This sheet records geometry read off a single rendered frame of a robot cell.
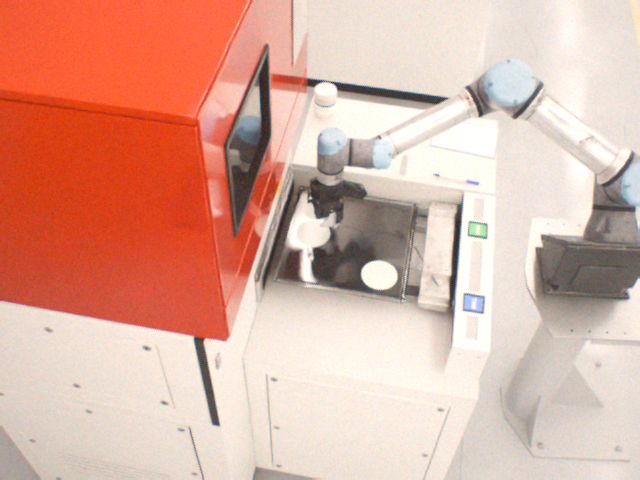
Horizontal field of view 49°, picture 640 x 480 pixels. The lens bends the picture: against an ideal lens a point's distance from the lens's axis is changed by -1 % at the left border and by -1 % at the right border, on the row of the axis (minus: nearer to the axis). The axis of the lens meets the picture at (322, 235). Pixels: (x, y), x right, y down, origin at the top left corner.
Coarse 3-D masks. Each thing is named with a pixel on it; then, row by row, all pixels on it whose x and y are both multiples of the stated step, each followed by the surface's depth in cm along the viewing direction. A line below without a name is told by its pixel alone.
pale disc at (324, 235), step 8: (304, 224) 207; (312, 224) 207; (296, 232) 205; (304, 232) 205; (312, 232) 205; (320, 232) 205; (328, 232) 205; (304, 240) 203; (312, 240) 203; (320, 240) 203
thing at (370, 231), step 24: (360, 216) 210; (384, 216) 210; (408, 216) 210; (288, 240) 203; (336, 240) 204; (360, 240) 204; (384, 240) 204; (288, 264) 197; (312, 264) 198; (336, 264) 198; (360, 264) 198; (360, 288) 192
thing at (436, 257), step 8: (432, 216) 213; (432, 224) 211; (440, 224) 211; (448, 224) 211; (432, 232) 209; (440, 232) 209; (448, 232) 209; (432, 240) 207; (440, 240) 207; (448, 240) 207; (424, 248) 205; (432, 248) 205; (440, 248) 205; (448, 248) 205; (424, 256) 203; (432, 256) 203; (440, 256) 203; (448, 256) 203; (440, 264) 201; (448, 264) 201; (424, 280) 197; (432, 280) 197; (448, 288) 196; (424, 304) 193; (432, 304) 192; (440, 304) 192
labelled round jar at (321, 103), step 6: (318, 84) 225; (324, 84) 225; (330, 84) 225; (318, 90) 223; (324, 90) 223; (330, 90) 223; (318, 96) 222; (324, 96) 221; (330, 96) 222; (318, 102) 224; (324, 102) 223; (330, 102) 224; (318, 108) 226; (324, 108) 225; (330, 108) 226; (318, 114) 228; (324, 114) 227; (330, 114) 228
